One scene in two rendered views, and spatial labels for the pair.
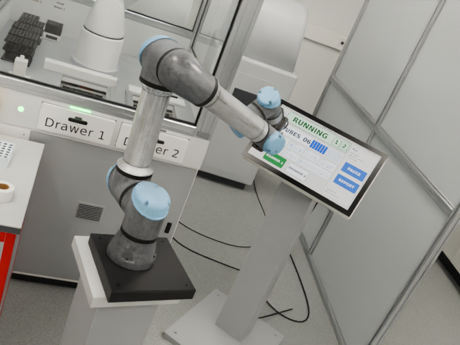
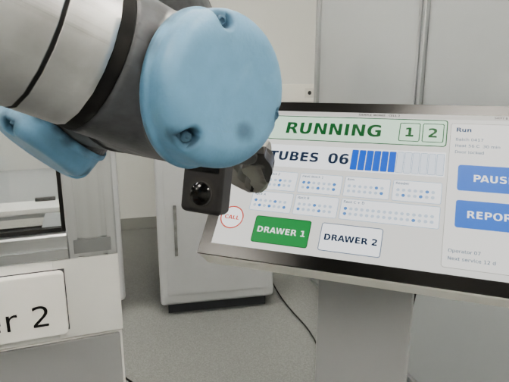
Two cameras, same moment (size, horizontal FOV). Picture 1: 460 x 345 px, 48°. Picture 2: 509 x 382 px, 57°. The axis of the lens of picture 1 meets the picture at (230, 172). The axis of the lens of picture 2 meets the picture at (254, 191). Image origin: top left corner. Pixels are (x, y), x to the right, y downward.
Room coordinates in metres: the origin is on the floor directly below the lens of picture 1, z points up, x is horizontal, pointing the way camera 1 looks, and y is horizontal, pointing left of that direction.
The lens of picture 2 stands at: (1.32, -0.12, 1.24)
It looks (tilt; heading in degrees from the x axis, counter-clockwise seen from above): 13 degrees down; 1
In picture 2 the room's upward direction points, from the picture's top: straight up
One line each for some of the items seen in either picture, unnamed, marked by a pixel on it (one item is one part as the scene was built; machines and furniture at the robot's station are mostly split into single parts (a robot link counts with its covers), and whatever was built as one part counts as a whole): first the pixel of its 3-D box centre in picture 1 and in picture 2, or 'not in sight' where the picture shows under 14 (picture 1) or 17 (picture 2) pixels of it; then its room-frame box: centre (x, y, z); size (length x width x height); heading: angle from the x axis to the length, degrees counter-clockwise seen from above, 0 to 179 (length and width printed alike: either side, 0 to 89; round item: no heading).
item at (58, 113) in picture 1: (77, 124); not in sight; (1.88, 0.64, 0.87); 0.29 x 0.02 x 0.11; 111
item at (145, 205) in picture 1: (146, 209); not in sight; (1.34, 0.19, 0.96); 0.13 x 0.12 x 0.14; 42
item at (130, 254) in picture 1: (135, 241); not in sight; (1.33, 0.19, 0.85); 0.15 x 0.15 x 0.10
